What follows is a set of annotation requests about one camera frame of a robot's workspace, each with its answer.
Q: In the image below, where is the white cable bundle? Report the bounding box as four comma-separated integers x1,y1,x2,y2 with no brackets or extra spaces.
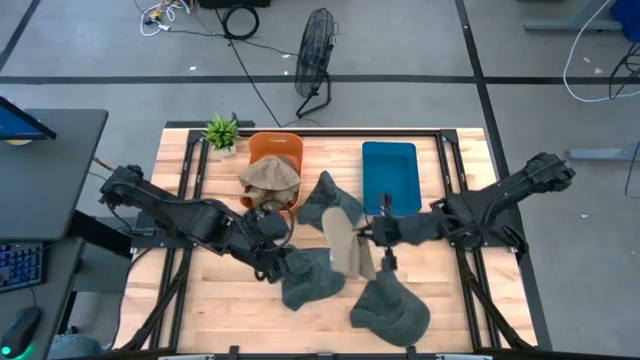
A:
133,0,194,38

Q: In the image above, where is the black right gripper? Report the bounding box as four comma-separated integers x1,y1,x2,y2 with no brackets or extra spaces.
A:
356,193,404,274

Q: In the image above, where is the long white floor cable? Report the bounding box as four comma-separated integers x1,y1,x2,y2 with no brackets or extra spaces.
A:
562,0,640,104

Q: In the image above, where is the black floor fan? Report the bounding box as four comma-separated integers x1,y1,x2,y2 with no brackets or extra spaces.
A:
293,6,337,120

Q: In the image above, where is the dark green cap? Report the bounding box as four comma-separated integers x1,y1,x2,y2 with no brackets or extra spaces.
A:
349,269,432,348
296,170,364,233
280,245,348,312

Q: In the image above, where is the black computer mouse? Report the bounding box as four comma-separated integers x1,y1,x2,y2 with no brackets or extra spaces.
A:
0,305,43,360

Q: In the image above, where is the blue bin on floor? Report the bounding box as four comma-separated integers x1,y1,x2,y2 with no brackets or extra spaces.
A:
622,0,640,43

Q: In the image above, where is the small green potted plant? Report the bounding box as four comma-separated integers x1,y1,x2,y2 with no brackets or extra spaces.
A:
203,114,241,157

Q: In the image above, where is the black box on floor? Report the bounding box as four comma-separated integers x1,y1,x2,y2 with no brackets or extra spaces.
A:
197,0,272,9

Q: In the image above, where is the blue plastic bin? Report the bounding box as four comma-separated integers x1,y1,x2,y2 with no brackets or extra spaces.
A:
361,140,423,217

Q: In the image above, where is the black keyboard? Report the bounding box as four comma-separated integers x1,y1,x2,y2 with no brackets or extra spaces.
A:
0,241,48,294

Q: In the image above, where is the grey desk leg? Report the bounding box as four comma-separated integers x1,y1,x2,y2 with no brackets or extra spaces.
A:
524,0,624,34

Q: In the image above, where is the orange plastic bin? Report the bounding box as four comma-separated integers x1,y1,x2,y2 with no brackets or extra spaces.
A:
239,131,305,213

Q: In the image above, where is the long black floor cable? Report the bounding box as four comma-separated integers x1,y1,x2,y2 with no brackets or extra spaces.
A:
213,6,282,127

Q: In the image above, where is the black cable bunch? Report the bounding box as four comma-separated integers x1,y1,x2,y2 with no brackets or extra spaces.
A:
607,41,640,101

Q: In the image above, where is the coiled black cable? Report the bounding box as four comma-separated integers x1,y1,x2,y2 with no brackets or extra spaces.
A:
221,4,261,41

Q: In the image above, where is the grey desk foot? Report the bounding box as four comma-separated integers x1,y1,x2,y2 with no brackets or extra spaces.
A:
564,142,640,163

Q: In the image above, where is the computer monitor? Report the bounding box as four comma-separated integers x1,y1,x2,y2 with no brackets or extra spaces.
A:
0,96,58,143

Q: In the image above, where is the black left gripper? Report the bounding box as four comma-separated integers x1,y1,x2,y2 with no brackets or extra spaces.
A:
244,208,294,284

